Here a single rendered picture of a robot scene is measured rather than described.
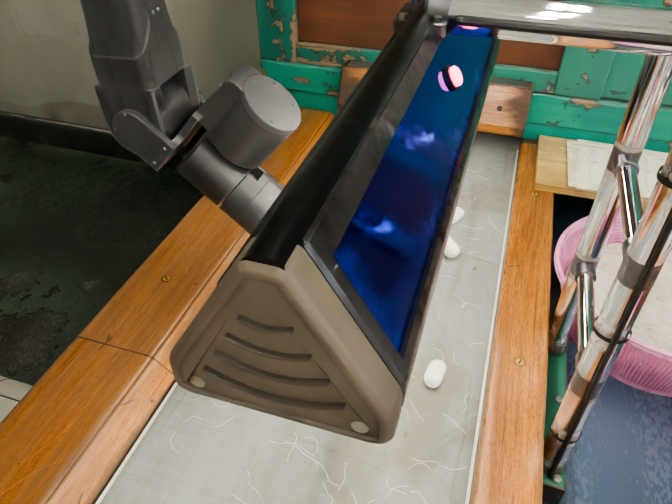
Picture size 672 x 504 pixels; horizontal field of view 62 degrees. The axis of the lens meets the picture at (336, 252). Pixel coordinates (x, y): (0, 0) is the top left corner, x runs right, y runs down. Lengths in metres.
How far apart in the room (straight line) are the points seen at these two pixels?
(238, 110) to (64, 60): 2.04
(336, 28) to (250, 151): 0.53
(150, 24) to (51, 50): 2.03
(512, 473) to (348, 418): 0.35
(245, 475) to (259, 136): 0.29
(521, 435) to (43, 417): 0.43
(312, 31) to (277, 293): 0.87
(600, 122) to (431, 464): 0.62
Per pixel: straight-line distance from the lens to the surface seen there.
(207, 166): 0.52
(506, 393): 0.57
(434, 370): 0.58
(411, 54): 0.28
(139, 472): 0.56
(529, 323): 0.64
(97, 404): 0.58
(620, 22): 0.33
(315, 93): 1.03
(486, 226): 0.80
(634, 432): 0.71
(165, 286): 0.67
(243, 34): 2.00
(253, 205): 0.52
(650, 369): 0.70
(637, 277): 0.41
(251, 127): 0.47
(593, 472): 0.66
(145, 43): 0.50
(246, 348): 0.17
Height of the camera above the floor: 1.21
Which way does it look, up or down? 40 degrees down
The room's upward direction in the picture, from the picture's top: straight up
